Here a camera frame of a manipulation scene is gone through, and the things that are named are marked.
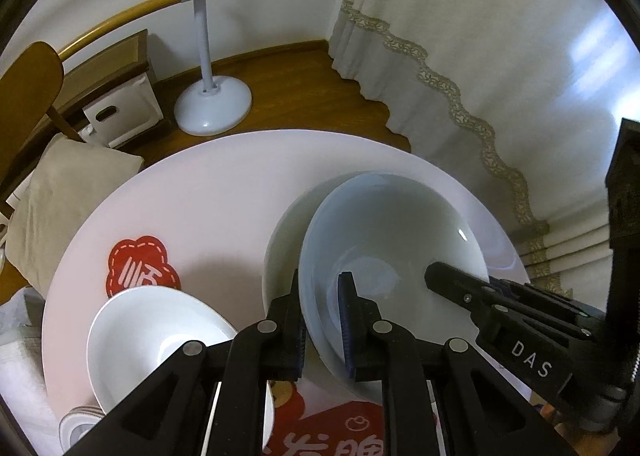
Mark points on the beige cushion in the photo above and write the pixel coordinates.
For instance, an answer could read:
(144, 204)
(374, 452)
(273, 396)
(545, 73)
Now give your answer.
(65, 201)

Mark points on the round pink-topped table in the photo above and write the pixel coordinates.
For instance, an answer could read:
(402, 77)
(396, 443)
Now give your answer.
(225, 186)

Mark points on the white curtain with patterned trim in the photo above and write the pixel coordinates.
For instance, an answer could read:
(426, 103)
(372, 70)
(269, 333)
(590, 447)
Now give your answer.
(475, 36)

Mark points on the red rectangular sticker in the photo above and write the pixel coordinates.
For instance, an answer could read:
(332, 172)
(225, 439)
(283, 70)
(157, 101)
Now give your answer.
(345, 433)

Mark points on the white tablecloth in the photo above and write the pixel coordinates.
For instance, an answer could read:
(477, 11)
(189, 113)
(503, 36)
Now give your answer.
(20, 361)

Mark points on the wooden chair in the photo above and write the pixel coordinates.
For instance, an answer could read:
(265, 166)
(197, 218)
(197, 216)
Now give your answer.
(30, 86)

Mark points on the white barre stand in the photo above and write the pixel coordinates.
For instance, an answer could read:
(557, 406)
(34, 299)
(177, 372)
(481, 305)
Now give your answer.
(212, 106)

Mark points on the white bowl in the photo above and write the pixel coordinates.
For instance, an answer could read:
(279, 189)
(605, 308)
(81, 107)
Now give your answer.
(150, 326)
(400, 216)
(285, 246)

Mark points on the white storage box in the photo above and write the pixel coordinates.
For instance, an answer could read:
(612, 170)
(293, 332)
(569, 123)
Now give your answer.
(122, 111)

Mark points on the wooden framed panel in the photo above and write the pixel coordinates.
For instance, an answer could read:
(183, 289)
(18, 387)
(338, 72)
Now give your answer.
(110, 64)

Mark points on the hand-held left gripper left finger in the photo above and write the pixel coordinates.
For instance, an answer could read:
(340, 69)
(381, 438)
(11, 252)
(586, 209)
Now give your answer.
(285, 336)

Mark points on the red flower-shaped sticker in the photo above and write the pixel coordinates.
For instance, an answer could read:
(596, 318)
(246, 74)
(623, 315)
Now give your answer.
(142, 266)

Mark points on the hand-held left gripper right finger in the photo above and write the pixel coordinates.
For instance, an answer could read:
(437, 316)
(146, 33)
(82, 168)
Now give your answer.
(348, 331)

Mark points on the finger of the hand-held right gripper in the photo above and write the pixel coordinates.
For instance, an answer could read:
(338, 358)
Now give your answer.
(450, 281)

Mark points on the red round-edged sticker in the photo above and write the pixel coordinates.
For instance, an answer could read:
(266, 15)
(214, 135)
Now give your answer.
(289, 398)

